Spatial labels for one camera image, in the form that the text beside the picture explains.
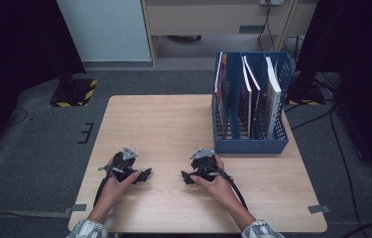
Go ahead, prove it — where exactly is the black book with red print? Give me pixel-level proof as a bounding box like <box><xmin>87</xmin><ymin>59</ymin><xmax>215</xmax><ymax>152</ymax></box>
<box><xmin>213</xmin><ymin>52</ymin><xmax>231</xmax><ymax>141</ymax></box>

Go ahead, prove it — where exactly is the person's left hand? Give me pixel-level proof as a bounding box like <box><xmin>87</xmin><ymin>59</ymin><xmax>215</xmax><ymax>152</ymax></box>
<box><xmin>101</xmin><ymin>158</ymin><xmax>144</xmax><ymax>213</ymax></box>

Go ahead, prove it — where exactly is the black looped cable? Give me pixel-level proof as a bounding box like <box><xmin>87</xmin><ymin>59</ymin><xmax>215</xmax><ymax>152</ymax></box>
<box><xmin>282</xmin><ymin>34</ymin><xmax>306</xmax><ymax>67</ymax></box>

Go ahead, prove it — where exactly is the white power strip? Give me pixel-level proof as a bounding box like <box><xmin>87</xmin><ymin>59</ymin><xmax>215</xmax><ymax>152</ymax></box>
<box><xmin>259</xmin><ymin>0</ymin><xmax>286</xmax><ymax>7</ymax></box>

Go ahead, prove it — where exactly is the blue plastic file rack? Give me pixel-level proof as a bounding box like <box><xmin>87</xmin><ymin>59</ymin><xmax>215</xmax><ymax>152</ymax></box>
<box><xmin>211</xmin><ymin>51</ymin><xmax>293</xmax><ymax>155</ymax></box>

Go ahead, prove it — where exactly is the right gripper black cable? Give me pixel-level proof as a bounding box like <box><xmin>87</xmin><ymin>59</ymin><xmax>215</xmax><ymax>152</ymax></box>
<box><xmin>212</xmin><ymin>168</ymin><xmax>250</xmax><ymax>211</ymax></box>

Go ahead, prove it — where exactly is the curved black floor cable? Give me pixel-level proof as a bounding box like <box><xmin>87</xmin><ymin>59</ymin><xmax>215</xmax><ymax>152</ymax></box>
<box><xmin>341</xmin><ymin>220</ymin><xmax>372</xmax><ymax>238</ymax></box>

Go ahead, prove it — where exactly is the black hanging power cable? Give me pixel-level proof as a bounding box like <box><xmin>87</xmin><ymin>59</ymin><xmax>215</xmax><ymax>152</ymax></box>
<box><xmin>257</xmin><ymin>4</ymin><xmax>277</xmax><ymax>54</ymax></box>

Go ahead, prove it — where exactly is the stand base with hazard stripes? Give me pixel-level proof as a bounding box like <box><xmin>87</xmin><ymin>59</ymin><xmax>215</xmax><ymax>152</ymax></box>
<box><xmin>49</xmin><ymin>73</ymin><xmax>99</xmax><ymax>108</ymax></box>
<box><xmin>286</xmin><ymin>78</ymin><xmax>326</xmax><ymax>107</ymax></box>

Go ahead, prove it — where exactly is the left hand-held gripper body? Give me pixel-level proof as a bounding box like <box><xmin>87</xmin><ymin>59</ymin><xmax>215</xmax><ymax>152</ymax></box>
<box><xmin>108</xmin><ymin>146</ymin><xmax>140</xmax><ymax>182</ymax></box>

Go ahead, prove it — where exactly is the white book with colourful pictures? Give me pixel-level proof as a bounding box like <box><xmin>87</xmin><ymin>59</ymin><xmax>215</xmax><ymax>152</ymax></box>
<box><xmin>264</xmin><ymin>56</ymin><xmax>284</xmax><ymax>141</ymax></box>

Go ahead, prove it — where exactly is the purple magazine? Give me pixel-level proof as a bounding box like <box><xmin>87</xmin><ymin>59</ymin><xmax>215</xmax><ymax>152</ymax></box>
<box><xmin>243</xmin><ymin>55</ymin><xmax>264</xmax><ymax>139</ymax></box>
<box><xmin>238</xmin><ymin>56</ymin><xmax>253</xmax><ymax>139</ymax></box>

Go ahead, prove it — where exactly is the thin black floor cable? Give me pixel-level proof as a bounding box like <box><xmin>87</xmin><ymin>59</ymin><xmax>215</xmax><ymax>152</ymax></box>
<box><xmin>3</xmin><ymin>107</ymin><xmax>30</xmax><ymax>129</ymax></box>

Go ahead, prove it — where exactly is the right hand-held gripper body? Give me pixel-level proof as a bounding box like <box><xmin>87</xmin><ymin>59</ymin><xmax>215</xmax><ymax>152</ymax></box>
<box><xmin>187</xmin><ymin>147</ymin><xmax>223</xmax><ymax>182</ymax></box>

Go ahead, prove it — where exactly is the white panel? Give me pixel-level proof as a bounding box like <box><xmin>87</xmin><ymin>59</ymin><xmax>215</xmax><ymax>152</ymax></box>
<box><xmin>56</xmin><ymin>0</ymin><xmax>152</xmax><ymax>62</ymax></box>

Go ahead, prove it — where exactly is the long black floor cable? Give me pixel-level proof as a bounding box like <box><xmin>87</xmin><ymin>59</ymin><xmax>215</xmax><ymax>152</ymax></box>
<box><xmin>327</xmin><ymin>98</ymin><xmax>369</xmax><ymax>238</ymax></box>

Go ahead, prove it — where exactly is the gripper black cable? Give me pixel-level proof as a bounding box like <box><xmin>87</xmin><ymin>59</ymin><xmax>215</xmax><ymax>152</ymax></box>
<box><xmin>92</xmin><ymin>164</ymin><xmax>114</xmax><ymax>208</ymax></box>
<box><xmin>212</xmin><ymin>168</ymin><xmax>250</xmax><ymax>211</ymax></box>

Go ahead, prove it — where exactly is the light wooden desk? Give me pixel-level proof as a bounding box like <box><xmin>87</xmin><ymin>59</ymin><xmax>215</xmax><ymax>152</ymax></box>
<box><xmin>140</xmin><ymin>0</ymin><xmax>318</xmax><ymax>68</ymax></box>

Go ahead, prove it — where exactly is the person's right hand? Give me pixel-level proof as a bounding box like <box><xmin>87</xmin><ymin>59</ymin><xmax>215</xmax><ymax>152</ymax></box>
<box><xmin>189</xmin><ymin>154</ymin><xmax>238</xmax><ymax>213</ymax></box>

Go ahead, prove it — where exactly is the grey label on desk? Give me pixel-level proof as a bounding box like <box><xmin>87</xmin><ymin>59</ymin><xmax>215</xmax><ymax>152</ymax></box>
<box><xmin>238</xmin><ymin>25</ymin><xmax>266</xmax><ymax>35</ymax></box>

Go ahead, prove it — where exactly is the black curtain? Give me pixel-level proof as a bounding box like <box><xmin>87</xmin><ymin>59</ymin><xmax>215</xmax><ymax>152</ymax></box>
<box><xmin>0</xmin><ymin>0</ymin><xmax>87</xmax><ymax>168</ymax></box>
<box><xmin>294</xmin><ymin>0</ymin><xmax>372</xmax><ymax>191</ymax></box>

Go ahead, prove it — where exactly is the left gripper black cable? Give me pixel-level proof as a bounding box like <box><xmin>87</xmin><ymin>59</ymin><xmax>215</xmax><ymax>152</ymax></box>
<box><xmin>92</xmin><ymin>164</ymin><xmax>114</xmax><ymax>208</ymax></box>

